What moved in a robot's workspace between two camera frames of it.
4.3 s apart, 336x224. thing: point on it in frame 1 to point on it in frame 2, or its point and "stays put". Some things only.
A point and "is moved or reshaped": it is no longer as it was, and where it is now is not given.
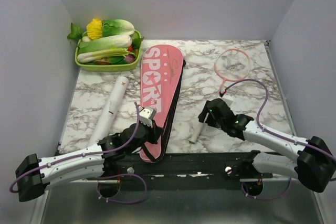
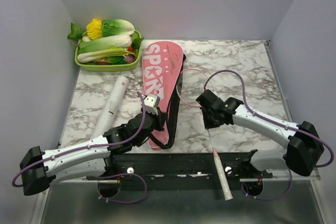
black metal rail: (229, 165) stays put
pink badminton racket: (230, 64) to (192, 83)
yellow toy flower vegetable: (94, 29) stays put
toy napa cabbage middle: (105, 42) stays put
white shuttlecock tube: (109, 110) stays put
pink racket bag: (163, 66) is moved or reshaped
